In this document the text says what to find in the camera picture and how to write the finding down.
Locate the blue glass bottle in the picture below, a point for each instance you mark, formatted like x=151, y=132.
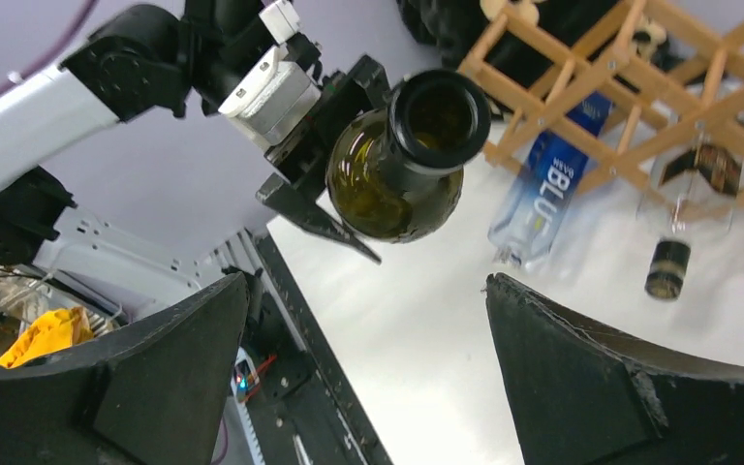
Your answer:
x=525, y=226

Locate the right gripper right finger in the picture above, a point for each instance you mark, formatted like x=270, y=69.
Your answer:
x=582, y=392

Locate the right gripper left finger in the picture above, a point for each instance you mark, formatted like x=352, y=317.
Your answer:
x=152, y=392

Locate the yellow cloth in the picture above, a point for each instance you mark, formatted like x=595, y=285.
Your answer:
x=54, y=331

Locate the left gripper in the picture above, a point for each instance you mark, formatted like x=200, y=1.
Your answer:
x=227, y=40

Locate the dark wine bottle red label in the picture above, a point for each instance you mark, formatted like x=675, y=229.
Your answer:
x=395, y=174

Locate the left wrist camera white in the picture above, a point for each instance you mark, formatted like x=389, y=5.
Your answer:
x=271, y=100

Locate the wooden wine rack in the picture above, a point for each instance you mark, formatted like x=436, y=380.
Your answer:
x=605, y=100

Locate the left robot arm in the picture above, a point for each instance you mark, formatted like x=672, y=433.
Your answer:
x=133, y=63

